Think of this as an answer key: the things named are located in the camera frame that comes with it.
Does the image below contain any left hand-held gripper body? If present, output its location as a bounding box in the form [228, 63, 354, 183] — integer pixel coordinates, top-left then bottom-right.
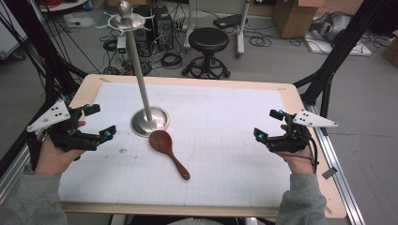
[26, 99, 101, 154]

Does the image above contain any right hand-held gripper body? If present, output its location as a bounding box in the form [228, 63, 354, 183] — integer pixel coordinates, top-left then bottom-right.
[267, 109, 339, 154]

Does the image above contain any brown wooden spoon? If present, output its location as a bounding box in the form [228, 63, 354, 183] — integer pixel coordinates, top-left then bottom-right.
[148, 129, 191, 181]

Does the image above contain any metal utensil stand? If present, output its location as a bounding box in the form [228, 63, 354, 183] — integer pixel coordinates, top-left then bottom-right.
[95, 0, 171, 139]

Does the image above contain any person's right hand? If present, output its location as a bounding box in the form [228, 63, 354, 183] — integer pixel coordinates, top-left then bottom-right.
[280, 124, 315, 175]

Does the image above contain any person's left hand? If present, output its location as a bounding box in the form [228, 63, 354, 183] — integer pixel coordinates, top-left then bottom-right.
[33, 120, 87, 176]

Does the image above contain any small grey tag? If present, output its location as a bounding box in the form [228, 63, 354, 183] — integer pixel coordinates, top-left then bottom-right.
[321, 166, 339, 180]

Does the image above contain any white grid mat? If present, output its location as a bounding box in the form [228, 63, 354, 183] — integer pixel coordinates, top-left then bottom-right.
[57, 82, 294, 208]

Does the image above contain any white box with green display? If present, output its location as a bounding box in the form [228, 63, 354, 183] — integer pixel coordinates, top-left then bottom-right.
[115, 36, 129, 61]

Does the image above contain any large cardboard box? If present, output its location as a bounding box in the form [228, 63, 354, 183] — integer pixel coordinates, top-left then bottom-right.
[270, 0, 327, 40]

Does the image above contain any black round stool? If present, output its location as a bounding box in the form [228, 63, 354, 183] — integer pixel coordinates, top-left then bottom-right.
[181, 26, 232, 81]

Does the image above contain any white flat board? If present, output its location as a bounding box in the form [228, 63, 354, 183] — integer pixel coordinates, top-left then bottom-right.
[303, 31, 374, 57]

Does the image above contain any black flat case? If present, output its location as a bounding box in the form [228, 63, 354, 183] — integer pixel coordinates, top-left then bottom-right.
[212, 13, 249, 31]

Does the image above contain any grey bag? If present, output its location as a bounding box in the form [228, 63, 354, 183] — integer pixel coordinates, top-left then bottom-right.
[309, 11, 355, 43]

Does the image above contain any black computer tower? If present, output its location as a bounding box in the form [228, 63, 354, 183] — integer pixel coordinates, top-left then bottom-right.
[151, 5, 175, 53]

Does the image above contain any small cardboard box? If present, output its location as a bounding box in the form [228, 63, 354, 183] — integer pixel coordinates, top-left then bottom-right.
[380, 29, 398, 68]

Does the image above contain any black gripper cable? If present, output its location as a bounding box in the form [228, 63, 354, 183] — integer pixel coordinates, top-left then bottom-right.
[294, 129, 320, 174]

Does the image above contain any aluminium frame rail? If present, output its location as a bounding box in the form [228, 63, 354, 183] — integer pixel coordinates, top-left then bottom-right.
[303, 102, 367, 225]
[0, 129, 43, 205]

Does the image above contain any black metal frame strut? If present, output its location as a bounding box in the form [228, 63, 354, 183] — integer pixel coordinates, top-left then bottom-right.
[293, 0, 392, 136]
[0, 0, 89, 177]

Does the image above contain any coiled black cable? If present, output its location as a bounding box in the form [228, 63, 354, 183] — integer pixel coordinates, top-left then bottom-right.
[248, 35, 273, 49]
[161, 52, 184, 70]

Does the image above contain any white stand post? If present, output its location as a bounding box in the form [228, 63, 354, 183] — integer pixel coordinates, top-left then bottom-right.
[236, 0, 252, 58]

